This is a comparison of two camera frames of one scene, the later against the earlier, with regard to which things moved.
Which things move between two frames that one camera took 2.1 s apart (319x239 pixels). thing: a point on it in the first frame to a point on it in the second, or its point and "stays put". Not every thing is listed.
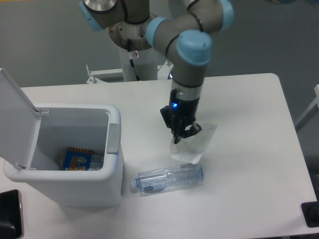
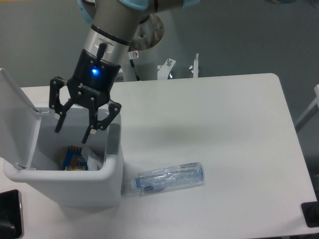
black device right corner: (310, 210) stays put
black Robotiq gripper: (185, 112) to (92, 77)
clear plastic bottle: (163, 179) stays put
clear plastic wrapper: (191, 149) to (94, 163)
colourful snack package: (79, 159) stays put
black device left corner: (11, 215) stays put
